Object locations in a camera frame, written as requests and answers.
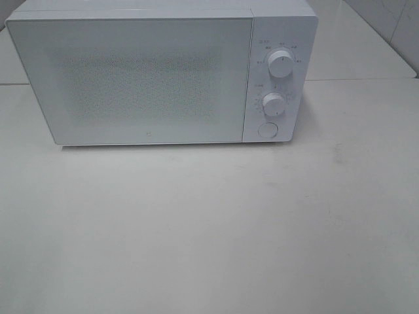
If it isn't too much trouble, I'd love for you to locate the round white door-release button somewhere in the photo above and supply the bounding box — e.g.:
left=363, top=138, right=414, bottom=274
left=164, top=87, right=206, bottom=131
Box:
left=258, top=122, right=278, bottom=139

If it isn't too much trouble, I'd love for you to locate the white timer knob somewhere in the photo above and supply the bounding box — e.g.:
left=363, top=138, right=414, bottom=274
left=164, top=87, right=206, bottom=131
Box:
left=262, top=93, right=287, bottom=117

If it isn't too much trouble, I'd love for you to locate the white microwave door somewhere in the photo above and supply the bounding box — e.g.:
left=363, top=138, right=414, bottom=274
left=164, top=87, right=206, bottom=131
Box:
left=8, top=18, right=252, bottom=146

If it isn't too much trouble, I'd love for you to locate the upper white power knob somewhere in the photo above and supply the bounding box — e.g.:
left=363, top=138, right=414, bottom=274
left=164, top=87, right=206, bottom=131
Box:
left=266, top=47, right=295, bottom=79

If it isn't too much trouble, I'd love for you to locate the white microwave oven body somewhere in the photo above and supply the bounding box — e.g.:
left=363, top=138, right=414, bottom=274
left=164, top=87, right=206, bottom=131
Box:
left=5, top=1, right=318, bottom=145

